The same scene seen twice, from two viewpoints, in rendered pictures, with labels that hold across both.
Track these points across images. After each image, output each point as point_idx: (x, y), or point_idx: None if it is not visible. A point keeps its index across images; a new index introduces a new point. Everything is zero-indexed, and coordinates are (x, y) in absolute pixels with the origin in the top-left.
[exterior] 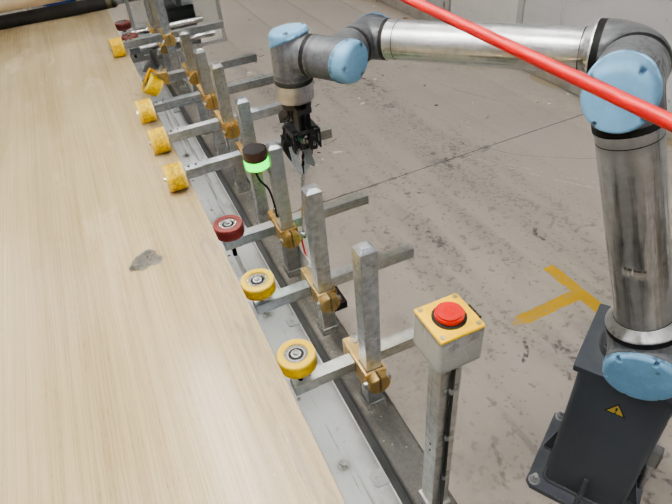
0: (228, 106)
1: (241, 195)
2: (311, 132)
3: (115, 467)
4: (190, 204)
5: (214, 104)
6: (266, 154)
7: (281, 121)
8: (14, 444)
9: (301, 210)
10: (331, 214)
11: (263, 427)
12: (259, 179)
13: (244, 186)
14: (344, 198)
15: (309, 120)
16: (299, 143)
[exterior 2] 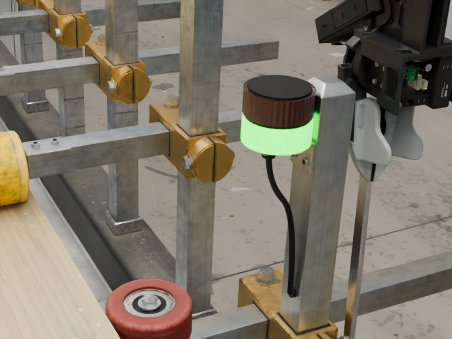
0: (130, 27)
1: (122, 241)
2: (446, 57)
3: None
4: (33, 243)
5: (78, 37)
6: (314, 106)
7: (329, 35)
8: None
9: (350, 282)
10: (401, 299)
11: None
12: (273, 180)
13: (130, 220)
14: (431, 260)
15: (444, 23)
16: (405, 86)
